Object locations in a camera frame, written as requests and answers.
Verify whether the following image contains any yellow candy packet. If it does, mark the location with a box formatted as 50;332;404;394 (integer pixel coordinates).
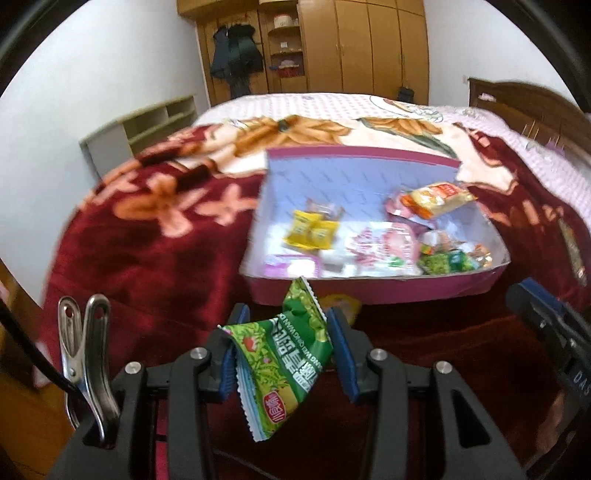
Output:
308;219;341;250
283;210;319;247
322;295;362;326

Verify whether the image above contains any rainbow striped clear packet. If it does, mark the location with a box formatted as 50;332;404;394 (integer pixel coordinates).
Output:
305;198;347;220

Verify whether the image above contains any small green pea packet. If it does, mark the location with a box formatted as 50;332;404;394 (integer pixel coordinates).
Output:
418;251;481;277

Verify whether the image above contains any black hanging coat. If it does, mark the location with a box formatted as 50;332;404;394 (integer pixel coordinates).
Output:
210;27;236;79

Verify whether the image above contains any wooden wardrobe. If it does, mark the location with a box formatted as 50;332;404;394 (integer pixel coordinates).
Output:
178;0;430;107

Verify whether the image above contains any metal spring clip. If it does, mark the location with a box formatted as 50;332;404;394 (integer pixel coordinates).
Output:
58;294;122;446

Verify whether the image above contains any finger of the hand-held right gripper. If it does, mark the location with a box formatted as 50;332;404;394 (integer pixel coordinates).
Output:
505;277;591;365

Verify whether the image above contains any brown patterned strip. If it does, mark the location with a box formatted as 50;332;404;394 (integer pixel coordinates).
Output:
558;218;588;280

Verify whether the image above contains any large green pea packet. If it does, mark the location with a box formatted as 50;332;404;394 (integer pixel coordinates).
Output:
218;276;334;443

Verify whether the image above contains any orange corn snack packet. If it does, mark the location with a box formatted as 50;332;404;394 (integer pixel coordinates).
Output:
399;182;478;217

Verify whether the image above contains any black cable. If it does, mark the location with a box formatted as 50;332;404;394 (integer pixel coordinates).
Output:
0;300;70;398

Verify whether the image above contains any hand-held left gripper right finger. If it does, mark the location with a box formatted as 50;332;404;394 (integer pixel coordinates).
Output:
325;307;527;480

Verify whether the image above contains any wooden headboard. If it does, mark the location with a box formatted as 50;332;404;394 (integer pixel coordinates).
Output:
467;78;591;153

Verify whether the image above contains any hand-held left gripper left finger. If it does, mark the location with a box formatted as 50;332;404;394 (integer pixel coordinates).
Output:
46;302;252;480

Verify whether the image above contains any small peach jelly pouch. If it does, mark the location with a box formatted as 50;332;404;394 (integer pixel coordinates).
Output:
385;187;444;232

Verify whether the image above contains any white low shelf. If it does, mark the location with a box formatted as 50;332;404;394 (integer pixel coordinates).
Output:
79;95;198;178

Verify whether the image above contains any green hanging coat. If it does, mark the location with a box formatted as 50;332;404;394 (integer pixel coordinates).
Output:
228;25;264;95

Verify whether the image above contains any large peach jelly pouch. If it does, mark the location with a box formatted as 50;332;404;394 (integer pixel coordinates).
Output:
318;222;422;278

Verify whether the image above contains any burger gummy packet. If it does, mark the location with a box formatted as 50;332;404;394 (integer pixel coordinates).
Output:
418;230;498;271

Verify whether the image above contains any purple tin box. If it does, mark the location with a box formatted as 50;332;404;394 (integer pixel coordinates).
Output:
263;253;325;280

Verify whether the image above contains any pink cardboard box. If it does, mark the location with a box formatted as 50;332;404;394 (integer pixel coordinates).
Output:
240;145;511;306

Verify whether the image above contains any red floral blanket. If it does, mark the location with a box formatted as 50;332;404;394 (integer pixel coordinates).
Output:
39;115;591;480

